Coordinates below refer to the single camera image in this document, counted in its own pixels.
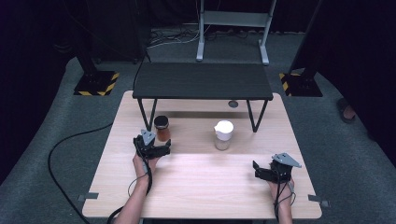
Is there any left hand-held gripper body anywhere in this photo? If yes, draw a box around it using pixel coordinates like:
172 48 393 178
135 128 166 161

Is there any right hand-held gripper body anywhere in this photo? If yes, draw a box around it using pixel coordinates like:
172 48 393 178
269 151 303 184

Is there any black-lidded jar of brown contents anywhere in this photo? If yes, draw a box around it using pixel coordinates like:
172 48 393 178
153 115 172 143

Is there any person's right hand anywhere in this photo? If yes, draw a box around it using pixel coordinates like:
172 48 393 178
266 178 296 203

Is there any person's left hand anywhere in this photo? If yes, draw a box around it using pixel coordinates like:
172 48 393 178
132 153 162 185

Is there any white-lidded glass jar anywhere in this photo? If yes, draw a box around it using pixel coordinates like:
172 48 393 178
213 119 234 152

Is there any black stand with striped base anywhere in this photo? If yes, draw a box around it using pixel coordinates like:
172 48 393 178
73 46 120 97
278 0 324 98

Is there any black desk shelf riser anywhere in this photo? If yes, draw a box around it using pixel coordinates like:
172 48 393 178
132 62 275 133

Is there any black sandal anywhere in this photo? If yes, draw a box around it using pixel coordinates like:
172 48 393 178
335 97 357 124

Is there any dark equipment cabinet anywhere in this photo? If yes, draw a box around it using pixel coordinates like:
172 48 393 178
83 0 152 65

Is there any dark curtain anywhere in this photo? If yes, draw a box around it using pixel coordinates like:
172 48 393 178
317 0 396 167
0 0 80 185

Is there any grey metal stand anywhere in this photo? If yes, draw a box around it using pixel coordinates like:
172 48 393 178
195 0 277 66

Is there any black gripper cable bundle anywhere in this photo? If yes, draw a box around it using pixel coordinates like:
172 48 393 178
273 179 297 220

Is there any thin grey gripper cable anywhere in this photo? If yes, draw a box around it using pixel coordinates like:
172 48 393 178
127 172 149 198

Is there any grey table bracket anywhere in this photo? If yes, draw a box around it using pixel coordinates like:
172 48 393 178
77 191 100 203
307 193 331 209

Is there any black hanging cable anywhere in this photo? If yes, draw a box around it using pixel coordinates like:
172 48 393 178
133 50 152 91

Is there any long black floor cable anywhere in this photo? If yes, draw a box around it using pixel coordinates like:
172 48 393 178
47 122 114 224

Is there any tangle of floor cables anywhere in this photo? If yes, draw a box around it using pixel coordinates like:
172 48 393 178
145 27 201 50

